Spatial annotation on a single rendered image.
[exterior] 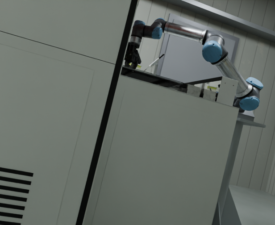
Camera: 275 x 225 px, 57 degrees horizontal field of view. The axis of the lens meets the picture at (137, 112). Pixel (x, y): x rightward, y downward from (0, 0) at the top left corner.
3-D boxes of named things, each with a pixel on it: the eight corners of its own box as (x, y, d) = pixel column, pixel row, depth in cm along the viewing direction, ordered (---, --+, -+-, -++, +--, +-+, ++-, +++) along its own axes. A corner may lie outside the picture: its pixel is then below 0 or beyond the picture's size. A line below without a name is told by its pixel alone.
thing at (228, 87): (216, 103, 127) (222, 76, 127) (175, 103, 180) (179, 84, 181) (232, 107, 129) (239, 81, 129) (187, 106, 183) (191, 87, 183)
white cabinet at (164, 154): (67, 262, 107) (114, 73, 109) (72, 188, 201) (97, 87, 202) (202, 276, 122) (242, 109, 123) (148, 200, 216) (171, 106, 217)
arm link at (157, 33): (164, 23, 165) (148, 21, 168) (159, 30, 157) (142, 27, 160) (163, 35, 170) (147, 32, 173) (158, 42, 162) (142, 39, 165)
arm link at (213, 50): (263, 95, 171) (217, 30, 156) (263, 109, 160) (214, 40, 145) (246, 102, 178) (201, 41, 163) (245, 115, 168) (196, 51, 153)
